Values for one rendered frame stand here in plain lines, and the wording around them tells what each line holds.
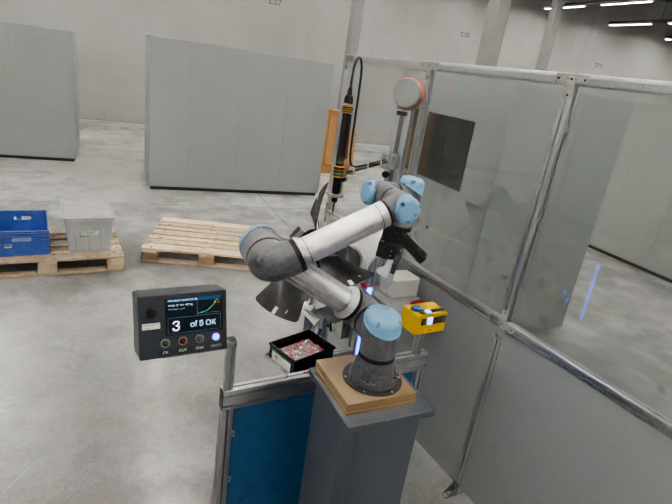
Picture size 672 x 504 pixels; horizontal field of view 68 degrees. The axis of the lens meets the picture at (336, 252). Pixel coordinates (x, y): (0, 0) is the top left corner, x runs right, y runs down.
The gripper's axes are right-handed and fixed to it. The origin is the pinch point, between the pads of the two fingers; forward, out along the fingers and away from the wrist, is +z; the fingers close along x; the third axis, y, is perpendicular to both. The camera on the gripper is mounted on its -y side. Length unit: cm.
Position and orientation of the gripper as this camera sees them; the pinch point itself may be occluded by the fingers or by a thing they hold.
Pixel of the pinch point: (391, 281)
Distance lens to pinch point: 166.4
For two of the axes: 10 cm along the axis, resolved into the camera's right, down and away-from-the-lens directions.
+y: -9.4, -2.9, 1.6
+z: -2.1, 8.9, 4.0
